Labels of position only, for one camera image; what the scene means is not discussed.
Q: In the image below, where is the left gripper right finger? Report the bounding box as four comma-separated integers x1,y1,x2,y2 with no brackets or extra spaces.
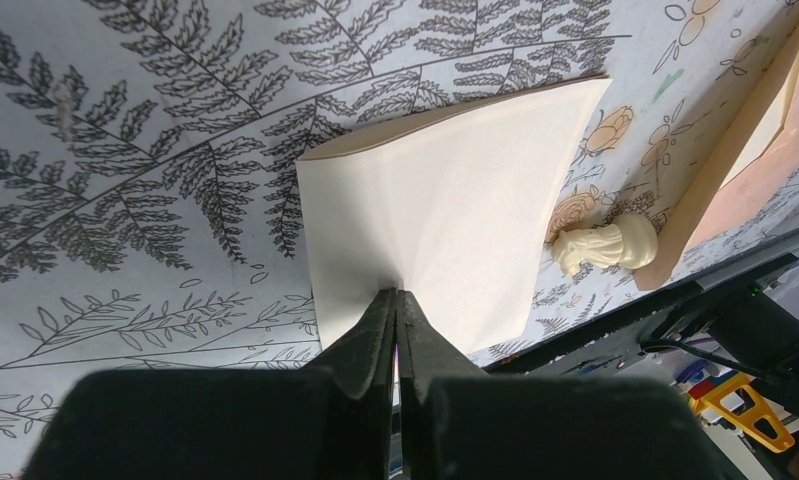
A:
396,291,740,479

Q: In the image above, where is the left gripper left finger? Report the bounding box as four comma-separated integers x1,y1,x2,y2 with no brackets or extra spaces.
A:
24,289,396,479

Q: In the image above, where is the beige lined letter paper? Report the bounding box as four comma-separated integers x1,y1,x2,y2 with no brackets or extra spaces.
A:
296,76,611,353

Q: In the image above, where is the tan paper envelope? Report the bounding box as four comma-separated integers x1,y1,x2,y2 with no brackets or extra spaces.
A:
633,25,799,291

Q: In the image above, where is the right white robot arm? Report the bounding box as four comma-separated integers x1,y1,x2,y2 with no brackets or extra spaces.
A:
640,284,799,417

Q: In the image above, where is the cream chess knight piece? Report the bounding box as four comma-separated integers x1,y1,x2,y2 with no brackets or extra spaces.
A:
551,213,658,277

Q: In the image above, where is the floral patterned table mat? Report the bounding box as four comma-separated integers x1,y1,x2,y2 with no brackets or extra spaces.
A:
0,1,799,479

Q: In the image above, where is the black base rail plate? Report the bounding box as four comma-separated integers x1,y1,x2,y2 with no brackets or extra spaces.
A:
483,228,799,376

